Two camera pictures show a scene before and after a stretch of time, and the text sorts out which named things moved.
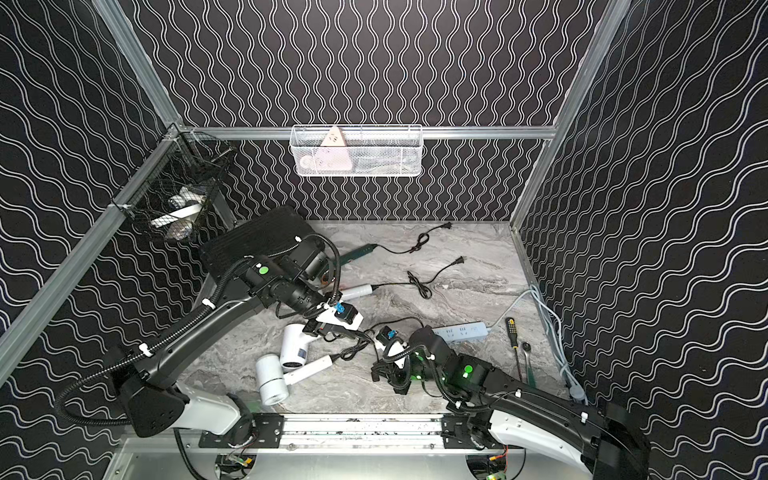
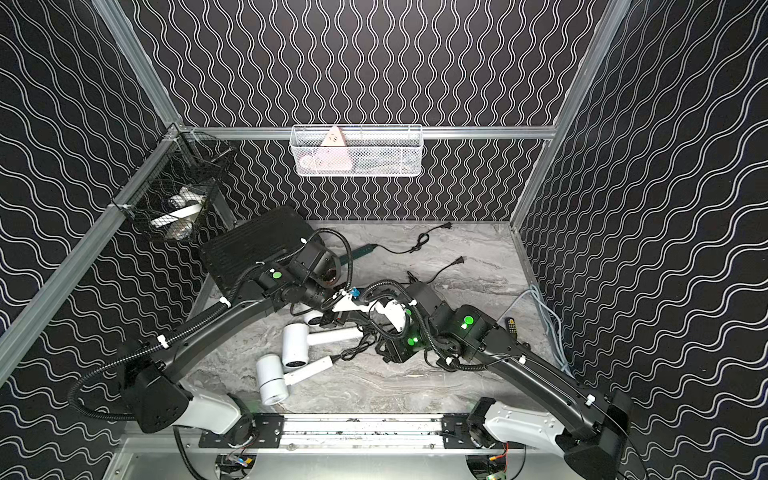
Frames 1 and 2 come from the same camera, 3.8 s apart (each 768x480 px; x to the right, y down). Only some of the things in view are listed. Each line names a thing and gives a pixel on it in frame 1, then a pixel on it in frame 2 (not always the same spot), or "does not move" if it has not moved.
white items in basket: x=182 y=209 does not move
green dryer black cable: x=422 y=239 does not move
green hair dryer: x=358 y=252 does not move
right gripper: x=393 y=374 → x=395 y=352
